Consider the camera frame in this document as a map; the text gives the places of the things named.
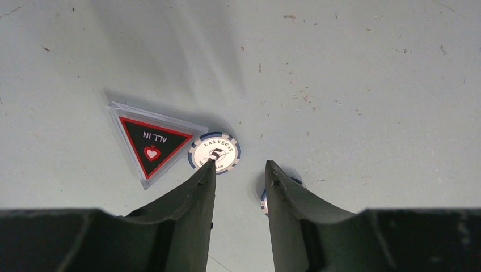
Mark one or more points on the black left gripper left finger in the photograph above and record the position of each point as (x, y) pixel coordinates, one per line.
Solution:
(171, 233)

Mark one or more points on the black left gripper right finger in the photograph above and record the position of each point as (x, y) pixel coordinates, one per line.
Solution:
(311, 234)

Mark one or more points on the white blue poker chip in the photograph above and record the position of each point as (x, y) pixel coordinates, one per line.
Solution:
(220, 147)

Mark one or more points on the all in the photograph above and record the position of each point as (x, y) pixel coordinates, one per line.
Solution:
(154, 141)

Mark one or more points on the white poker chip front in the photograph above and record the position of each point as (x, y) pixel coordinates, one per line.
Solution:
(263, 198)

